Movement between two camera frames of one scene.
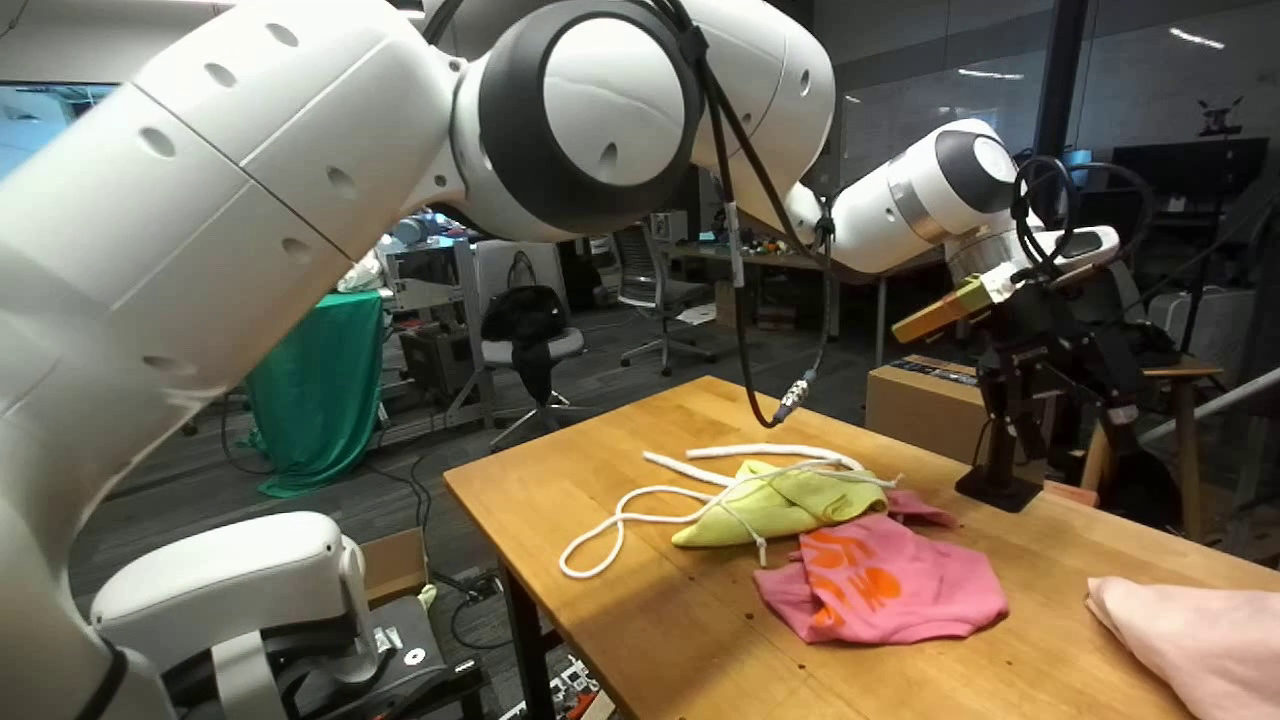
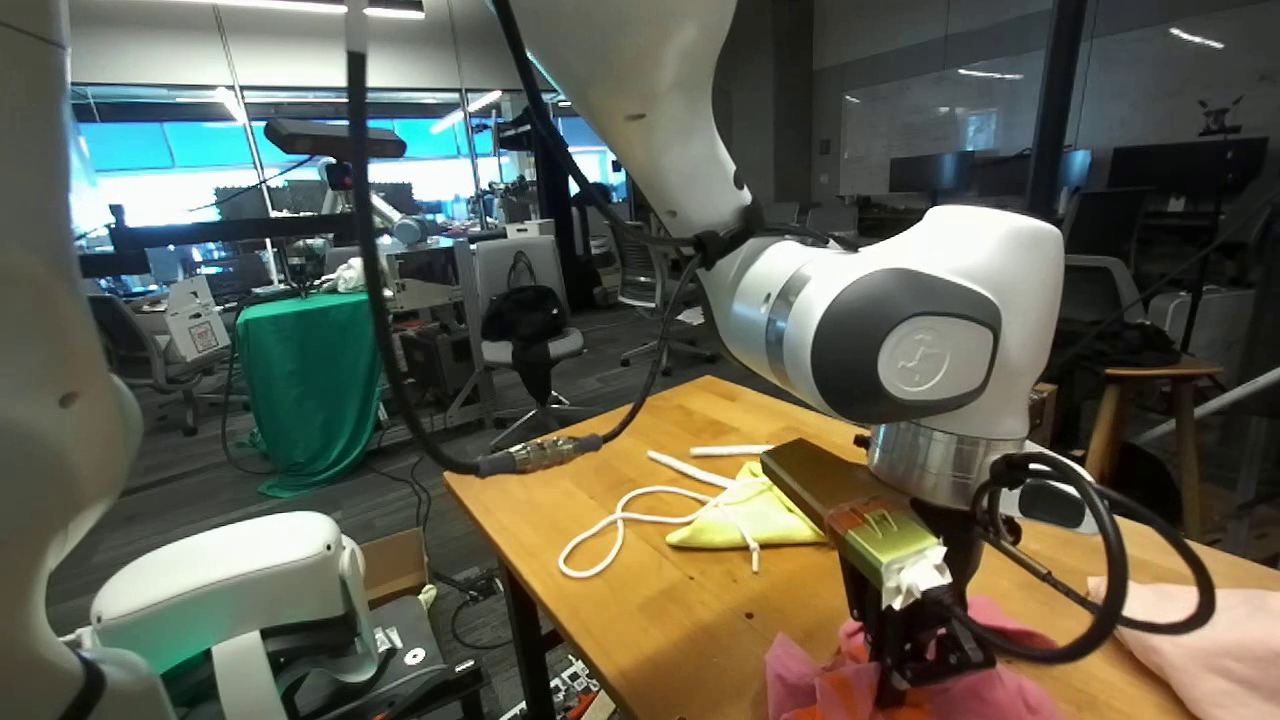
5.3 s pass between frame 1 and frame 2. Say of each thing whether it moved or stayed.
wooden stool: stayed
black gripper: moved
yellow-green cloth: stayed
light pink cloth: stayed
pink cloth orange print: moved
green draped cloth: stayed
